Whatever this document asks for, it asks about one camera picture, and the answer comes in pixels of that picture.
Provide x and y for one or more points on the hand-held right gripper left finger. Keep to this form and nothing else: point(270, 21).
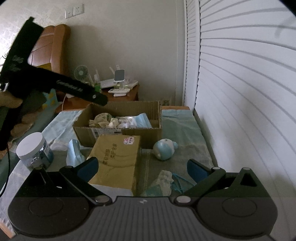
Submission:
point(89, 169)

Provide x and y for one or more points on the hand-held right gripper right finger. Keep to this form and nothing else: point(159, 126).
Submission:
point(196, 172)

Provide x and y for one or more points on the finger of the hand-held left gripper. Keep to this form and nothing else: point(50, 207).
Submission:
point(78, 87)

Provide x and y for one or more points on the white cloth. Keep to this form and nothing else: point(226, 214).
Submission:
point(115, 122)

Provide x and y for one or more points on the brown cardboard box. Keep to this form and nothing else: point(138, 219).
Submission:
point(148, 139)

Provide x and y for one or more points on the blue face mask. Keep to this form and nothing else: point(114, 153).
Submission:
point(74, 150)
point(182, 185)
point(144, 120)

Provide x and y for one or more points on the white textured soft toy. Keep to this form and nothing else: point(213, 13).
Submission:
point(165, 182)

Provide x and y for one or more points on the person's left hand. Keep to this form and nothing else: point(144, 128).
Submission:
point(10, 99)

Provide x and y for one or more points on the white power strip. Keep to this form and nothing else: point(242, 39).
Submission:
point(69, 96)

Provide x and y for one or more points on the small green desk fan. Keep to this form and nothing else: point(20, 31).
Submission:
point(81, 72)

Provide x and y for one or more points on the small green bottle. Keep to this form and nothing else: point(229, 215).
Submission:
point(97, 87)

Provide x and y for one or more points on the yellow-brown tissue pack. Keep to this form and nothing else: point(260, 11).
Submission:
point(115, 162)

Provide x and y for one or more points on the white router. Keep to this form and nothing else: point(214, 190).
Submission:
point(108, 83)

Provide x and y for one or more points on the wooden headboard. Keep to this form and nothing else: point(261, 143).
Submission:
point(53, 51)

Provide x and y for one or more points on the light blue plush toy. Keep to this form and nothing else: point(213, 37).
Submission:
point(163, 149)

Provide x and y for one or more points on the white remote control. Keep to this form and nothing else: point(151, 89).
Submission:
point(119, 93)

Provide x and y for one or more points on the light blue towel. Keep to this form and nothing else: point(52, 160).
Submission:
point(61, 125)

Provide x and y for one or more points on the wooden nightstand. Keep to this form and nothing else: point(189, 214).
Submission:
point(122, 98)

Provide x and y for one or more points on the brown floral cloth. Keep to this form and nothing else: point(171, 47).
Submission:
point(25, 126)

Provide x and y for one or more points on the plastic jar with white lid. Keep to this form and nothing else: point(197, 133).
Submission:
point(31, 144)

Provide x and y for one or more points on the white louvered door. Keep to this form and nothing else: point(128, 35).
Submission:
point(242, 81)

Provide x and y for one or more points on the white wall socket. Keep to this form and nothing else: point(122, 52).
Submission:
point(79, 9)
point(165, 102)
point(69, 14)

